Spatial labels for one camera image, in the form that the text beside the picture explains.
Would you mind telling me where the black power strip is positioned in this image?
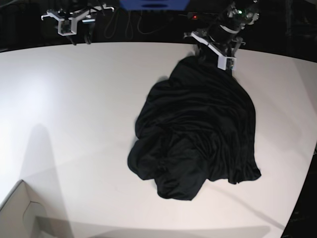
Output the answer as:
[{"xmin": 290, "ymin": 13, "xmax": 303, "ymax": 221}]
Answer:
[{"xmin": 187, "ymin": 11, "xmax": 218, "ymax": 22}]

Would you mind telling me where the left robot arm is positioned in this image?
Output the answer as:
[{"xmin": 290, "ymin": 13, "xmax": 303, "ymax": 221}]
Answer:
[{"xmin": 184, "ymin": 0, "xmax": 260, "ymax": 70}]

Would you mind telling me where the grey looped cable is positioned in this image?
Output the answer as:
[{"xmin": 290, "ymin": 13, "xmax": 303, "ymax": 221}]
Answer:
[{"xmin": 104, "ymin": 9, "xmax": 149, "ymax": 39}]

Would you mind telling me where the blue bin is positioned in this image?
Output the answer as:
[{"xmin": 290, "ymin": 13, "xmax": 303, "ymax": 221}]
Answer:
[{"xmin": 119, "ymin": 0, "xmax": 190, "ymax": 11}]

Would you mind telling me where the black t-shirt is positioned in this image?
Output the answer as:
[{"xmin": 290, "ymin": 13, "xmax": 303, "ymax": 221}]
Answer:
[{"xmin": 127, "ymin": 52, "xmax": 261, "ymax": 200}]

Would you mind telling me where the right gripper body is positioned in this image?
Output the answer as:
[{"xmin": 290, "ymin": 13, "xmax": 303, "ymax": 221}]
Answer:
[{"xmin": 41, "ymin": 5, "xmax": 114, "ymax": 37}]

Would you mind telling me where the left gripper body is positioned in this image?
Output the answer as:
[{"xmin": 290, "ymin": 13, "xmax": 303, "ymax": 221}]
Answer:
[{"xmin": 184, "ymin": 24, "xmax": 245, "ymax": 70}]

